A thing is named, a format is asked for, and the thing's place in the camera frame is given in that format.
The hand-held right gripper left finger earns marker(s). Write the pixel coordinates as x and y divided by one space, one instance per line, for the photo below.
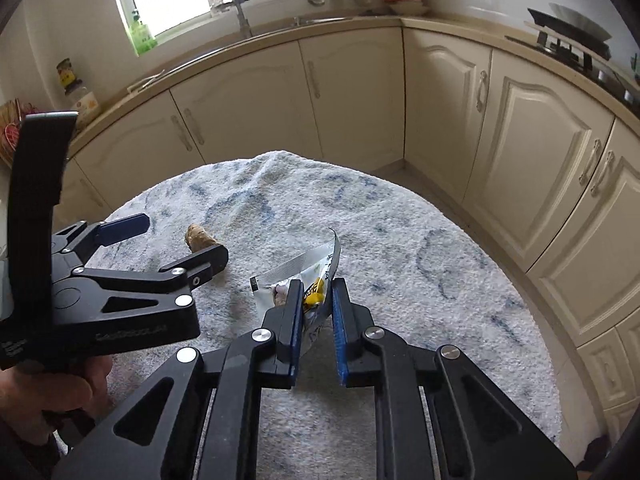
296 320

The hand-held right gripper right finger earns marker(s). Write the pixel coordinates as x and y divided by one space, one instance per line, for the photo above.
340 330

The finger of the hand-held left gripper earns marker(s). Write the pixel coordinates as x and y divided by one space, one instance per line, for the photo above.
210 262
125 225

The small brown cork piece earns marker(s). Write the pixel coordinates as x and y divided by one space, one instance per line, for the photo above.
197 236

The person's left hand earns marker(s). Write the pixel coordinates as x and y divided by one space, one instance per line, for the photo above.
55 400

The round table with cloth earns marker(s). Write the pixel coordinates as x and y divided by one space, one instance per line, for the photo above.
400 260

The glass jar white label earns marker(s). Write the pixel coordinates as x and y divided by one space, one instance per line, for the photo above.
82 102

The yellow label bottle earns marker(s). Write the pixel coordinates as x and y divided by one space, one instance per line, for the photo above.
66 75

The white utensil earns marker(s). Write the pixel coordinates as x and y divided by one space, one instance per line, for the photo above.
145 81

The green detergent bottle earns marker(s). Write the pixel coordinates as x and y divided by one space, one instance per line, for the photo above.
141 35

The metal sink faucet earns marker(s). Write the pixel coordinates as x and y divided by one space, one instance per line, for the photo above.
242 17

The stainless steel sink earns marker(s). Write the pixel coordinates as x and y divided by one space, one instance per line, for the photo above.
320 20

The dark cloth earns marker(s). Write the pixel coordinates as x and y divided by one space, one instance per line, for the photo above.
597 452

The small dark dish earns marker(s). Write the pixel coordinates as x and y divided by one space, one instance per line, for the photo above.
372 11

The white bowl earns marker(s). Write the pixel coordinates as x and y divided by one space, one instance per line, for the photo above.
410 8

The black glass gas stove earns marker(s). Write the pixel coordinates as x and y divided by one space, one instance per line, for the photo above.
575 57

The metal wok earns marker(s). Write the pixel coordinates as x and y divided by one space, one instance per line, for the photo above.
580 20

